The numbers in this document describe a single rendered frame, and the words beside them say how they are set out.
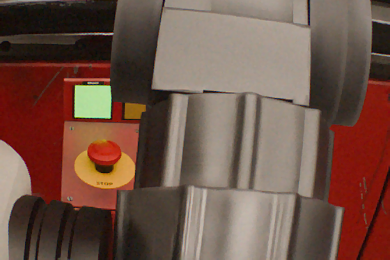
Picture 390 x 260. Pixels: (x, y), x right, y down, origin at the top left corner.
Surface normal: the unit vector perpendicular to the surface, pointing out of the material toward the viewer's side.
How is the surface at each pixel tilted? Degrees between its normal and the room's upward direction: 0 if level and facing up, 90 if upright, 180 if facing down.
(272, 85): 37
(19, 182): 59
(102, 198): 0
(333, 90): 93
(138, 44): 83
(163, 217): 49
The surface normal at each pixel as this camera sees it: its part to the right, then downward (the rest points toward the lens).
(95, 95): 0.07, 0.59
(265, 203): 0.22, -0.26
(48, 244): 0.07, -0.68
